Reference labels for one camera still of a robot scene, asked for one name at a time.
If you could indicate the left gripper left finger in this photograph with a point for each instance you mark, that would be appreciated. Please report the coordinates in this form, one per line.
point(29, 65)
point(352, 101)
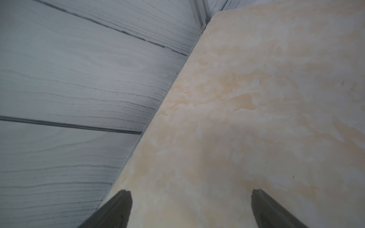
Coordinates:
point(113, 214)

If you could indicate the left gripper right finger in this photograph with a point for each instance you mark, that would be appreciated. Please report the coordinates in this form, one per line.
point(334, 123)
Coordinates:
point(270, 214)

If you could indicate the left aluminium frame post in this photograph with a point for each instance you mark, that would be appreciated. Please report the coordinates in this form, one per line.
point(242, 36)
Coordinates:
point(201, 12)

